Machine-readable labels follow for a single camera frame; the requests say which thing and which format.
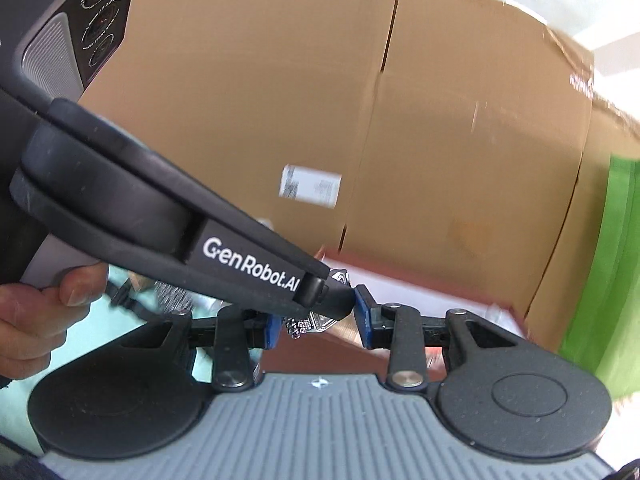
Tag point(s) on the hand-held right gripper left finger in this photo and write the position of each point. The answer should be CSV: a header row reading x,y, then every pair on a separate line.
x,y
272,332

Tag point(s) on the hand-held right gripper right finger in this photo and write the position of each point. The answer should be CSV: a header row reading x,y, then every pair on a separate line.
x,y
364,317

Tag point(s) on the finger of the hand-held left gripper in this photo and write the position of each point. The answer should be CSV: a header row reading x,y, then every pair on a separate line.
x,y
327,297

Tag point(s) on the silver metal wristwatch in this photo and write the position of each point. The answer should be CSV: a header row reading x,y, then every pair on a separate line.
x,y
315,325

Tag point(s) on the brown box with white inside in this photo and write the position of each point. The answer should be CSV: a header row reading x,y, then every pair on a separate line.
x,y
425,290

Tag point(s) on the person's left hand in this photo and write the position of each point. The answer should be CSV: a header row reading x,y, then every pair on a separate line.
x,y
25,325

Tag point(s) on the large cardboard box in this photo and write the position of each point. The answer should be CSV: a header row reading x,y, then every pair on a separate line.
x,y
250,110

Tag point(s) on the green non-woven bag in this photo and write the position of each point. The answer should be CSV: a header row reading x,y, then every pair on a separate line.
x,y
610,285

